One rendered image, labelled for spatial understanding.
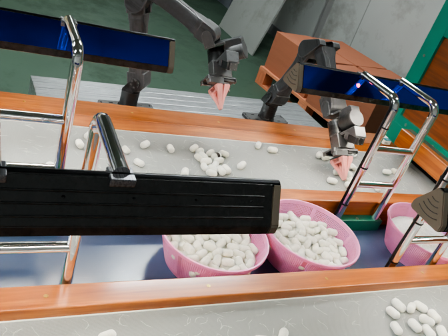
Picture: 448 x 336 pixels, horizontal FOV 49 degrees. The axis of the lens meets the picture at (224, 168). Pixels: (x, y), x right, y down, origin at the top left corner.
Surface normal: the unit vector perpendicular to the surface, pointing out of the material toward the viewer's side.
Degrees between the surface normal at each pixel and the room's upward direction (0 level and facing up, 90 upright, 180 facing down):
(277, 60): 90
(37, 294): 0
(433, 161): 90
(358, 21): 90
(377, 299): 0
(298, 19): 90
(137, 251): 0
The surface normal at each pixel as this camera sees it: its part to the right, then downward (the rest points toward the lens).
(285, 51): -0.82, 0.04
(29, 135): 0.30, -0.82
